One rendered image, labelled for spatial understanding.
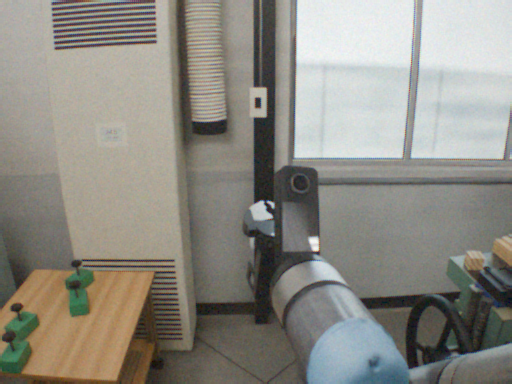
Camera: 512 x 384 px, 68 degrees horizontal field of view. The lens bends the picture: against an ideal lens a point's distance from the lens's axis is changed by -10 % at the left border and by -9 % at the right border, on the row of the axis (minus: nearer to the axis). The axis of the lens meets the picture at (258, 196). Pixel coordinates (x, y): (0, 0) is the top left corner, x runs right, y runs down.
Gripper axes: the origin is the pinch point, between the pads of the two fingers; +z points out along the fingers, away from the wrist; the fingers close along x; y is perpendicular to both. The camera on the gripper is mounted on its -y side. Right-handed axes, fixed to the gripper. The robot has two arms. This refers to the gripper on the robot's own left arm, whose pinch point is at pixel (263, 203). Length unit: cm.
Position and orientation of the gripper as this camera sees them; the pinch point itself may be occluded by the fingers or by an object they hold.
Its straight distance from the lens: 60.1
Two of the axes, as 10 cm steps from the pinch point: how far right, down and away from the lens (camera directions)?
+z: -2.2, -3.3, 9.2
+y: -1.2, 9.4, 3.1
